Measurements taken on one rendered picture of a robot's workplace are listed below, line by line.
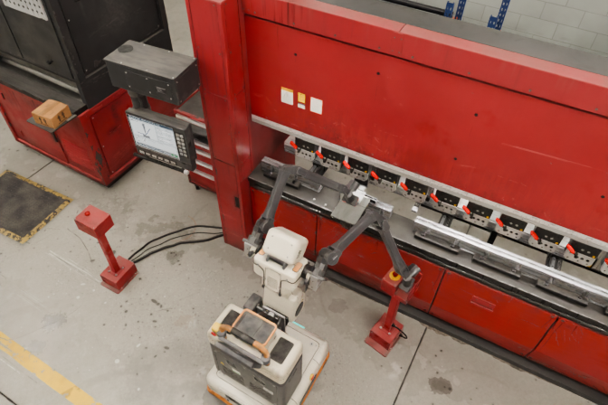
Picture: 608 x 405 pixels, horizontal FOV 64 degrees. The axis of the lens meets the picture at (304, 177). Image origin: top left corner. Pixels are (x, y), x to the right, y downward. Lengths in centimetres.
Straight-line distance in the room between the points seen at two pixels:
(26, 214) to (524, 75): 432
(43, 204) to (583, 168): 443
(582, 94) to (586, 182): 52
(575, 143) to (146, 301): 324
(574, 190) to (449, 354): 171
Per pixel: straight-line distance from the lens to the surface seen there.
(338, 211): 332
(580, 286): 347
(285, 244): 269
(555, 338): 373
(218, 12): 286
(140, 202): 492
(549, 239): 319
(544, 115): 266
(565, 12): 692
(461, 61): 256
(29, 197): 536
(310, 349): 358
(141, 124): 329
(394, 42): 262
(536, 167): 285
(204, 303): 413
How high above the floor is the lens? 352
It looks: 45 degrees down
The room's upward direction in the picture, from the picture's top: 1 degrees clockwise
